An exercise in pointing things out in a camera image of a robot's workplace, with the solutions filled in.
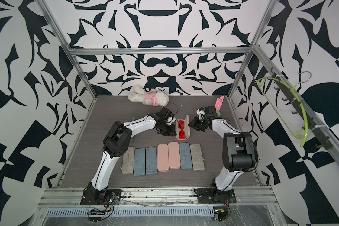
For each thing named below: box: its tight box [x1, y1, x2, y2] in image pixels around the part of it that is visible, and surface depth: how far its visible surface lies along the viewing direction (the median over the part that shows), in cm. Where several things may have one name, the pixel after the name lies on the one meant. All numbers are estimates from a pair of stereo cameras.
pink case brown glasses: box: [157, 144, 170, 173], surface depth 87 cm
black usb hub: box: [89, 209, 112, 215], surface depth 74 cm
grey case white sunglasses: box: [145, 146, 158, 175], surface depth 85 cm
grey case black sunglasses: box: [189, 143, 205, 171], surface depth 87 cm
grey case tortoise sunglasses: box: [133, 147, 146, 177], surface depth 85 cm
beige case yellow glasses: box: [121, 146, 135, 175], surface depth 83 cm
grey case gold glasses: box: [179, 142, 193, 170], surface depth 87 cm
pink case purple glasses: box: [168, 141, 181, 170], surface depth 87 cm
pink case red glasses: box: [175, 114, 191, 141], surface depth 100 cm
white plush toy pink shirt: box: [127, 84, 170, 107], surface depth 110 cm
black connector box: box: [213, 209, 229, 222], surface depth 73 cm
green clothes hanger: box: [255, 76, 309, 148], surface depth 60 cm
